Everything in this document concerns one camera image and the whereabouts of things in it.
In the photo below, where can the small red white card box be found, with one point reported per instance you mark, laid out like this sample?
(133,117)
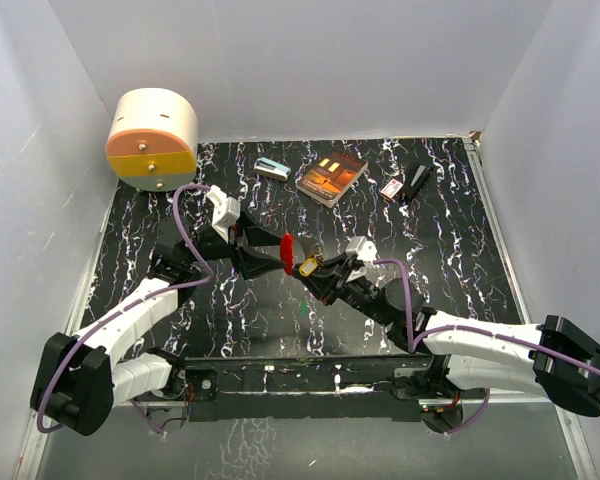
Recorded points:
(391,190)

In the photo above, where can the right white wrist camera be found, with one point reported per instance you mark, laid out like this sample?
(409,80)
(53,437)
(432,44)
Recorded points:
(365,252)

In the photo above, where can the aluminium frame rail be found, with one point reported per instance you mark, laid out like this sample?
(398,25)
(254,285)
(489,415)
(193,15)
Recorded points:
(289,435)

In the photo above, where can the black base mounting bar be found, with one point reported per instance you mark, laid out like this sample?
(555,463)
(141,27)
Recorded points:
(402,388)

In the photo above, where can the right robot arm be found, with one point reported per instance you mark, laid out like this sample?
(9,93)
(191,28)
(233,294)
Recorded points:
(555,359)

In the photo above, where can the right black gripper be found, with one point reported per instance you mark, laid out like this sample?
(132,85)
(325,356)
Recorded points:
(333,279)

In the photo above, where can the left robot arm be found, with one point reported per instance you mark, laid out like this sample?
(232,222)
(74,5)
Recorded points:
(82,377)

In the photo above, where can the teal and white stapler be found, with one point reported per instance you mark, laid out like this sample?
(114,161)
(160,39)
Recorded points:
(271,169)

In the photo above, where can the orange paperback book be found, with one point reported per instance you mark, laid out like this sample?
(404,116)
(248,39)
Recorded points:
(331,177)

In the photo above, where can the black rectangular case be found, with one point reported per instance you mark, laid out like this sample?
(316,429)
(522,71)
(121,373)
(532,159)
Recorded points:
(415,179)

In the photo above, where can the yellow tagged key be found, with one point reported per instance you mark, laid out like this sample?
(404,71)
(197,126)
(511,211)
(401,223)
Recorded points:
(308,267)

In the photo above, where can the round pastel drawer cabinet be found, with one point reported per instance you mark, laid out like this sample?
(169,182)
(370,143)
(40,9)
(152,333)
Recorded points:
(153,140)

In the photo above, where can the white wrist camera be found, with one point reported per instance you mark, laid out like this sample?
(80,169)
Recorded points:
(226,211)
(365,252)

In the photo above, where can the red keyring opener tool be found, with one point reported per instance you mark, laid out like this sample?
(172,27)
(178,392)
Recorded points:
(286,252)

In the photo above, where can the metal wire keyring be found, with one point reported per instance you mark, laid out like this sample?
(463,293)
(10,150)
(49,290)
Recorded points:
(315,252)

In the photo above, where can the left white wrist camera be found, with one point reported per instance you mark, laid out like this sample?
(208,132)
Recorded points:
(226,211)

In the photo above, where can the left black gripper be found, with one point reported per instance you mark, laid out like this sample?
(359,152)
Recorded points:
(250,263)

